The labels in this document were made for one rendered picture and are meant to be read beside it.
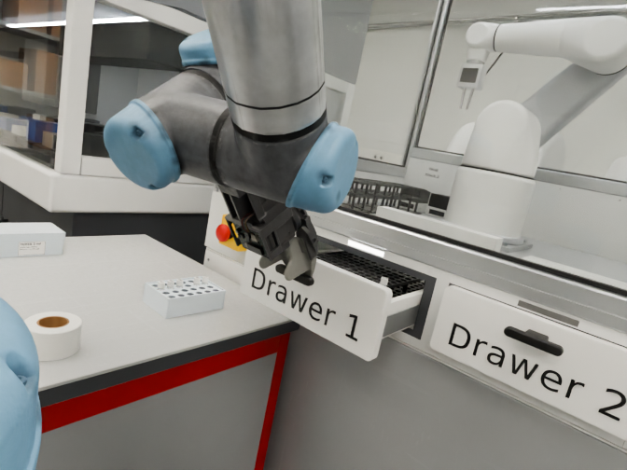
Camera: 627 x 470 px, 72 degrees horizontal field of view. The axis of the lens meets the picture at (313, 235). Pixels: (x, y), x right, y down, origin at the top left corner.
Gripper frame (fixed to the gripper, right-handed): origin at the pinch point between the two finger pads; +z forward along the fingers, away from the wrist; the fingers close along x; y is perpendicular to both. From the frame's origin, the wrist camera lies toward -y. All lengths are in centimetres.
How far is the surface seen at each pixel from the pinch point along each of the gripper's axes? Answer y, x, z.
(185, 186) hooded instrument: -25, -80, 21
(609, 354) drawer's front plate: -12.9, 39.8, 9.2
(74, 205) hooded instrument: 7, -80, 7
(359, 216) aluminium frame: -18.6, -2.8, 4.4
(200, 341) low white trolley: 16.3, -10.6, 7.7
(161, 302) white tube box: 15.2, -22.1, 5.5
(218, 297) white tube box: 6.4, -19.9, 11.8
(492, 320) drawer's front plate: -12.0, 25.1, 10.4
